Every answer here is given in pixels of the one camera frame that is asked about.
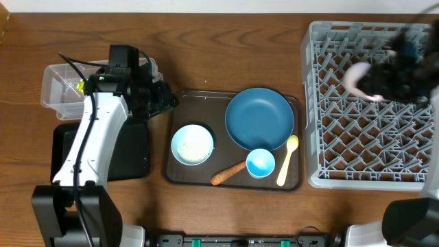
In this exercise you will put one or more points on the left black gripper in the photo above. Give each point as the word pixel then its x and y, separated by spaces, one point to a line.
pixel 162 92

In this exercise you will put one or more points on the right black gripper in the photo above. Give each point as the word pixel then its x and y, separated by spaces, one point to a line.
pixel 378 77

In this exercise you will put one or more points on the pink white paper cup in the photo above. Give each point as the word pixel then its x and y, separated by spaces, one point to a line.
pixel 352 79

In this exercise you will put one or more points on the yellow green snack wrapper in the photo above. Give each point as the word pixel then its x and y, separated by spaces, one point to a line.
pixel 80 87

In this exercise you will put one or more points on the dark blue plate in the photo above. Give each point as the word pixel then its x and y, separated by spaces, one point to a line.
pixel 259 118

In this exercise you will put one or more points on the small blue white cup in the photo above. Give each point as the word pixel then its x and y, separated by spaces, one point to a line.
pixel 260 163

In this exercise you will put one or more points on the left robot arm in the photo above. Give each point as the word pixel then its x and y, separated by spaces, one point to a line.
pixel 76 209

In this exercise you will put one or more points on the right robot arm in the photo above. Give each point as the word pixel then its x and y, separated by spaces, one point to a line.
pixel 410 222

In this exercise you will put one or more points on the grey dishwasher rack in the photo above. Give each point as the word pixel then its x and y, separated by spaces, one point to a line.
pixel 351 142

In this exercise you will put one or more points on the light blue rice bowl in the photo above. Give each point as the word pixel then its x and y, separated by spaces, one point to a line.
pixel 192 144

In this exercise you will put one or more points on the black plastic bin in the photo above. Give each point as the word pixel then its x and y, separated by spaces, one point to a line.
pixel 130 158

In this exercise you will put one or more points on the dark brown serving tray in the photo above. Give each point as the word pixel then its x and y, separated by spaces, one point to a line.
pixel 208 109

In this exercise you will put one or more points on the clear plastic bin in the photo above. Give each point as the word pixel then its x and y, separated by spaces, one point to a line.
pixel 59 88

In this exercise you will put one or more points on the orange carrot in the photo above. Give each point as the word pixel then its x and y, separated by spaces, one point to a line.
pixel 227 173

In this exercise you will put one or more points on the pale yellow plastic spoon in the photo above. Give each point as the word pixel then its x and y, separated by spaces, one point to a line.
pixel 291 146

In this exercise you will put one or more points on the black rail at table edge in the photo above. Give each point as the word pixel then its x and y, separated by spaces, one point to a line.
pixel 308 237

